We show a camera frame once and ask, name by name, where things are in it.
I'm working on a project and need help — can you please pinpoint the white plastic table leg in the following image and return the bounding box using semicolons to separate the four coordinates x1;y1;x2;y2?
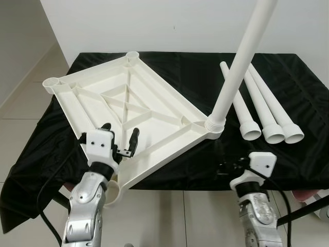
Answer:
220;61;263;141
248;63;305;145
205;0;278;129
242;64;286;145

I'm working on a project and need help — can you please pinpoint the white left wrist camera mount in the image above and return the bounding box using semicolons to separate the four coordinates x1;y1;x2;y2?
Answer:
85;129;115;166

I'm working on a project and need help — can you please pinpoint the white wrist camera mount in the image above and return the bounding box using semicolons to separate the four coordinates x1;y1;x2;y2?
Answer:
229;152;277;191
85;129;115;166

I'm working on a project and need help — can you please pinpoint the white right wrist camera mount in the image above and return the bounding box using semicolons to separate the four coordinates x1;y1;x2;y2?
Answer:
229;152;277;191

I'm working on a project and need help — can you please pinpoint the pink plastic stool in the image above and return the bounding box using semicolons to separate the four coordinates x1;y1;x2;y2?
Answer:
290;190;315;202
62;180;84;193

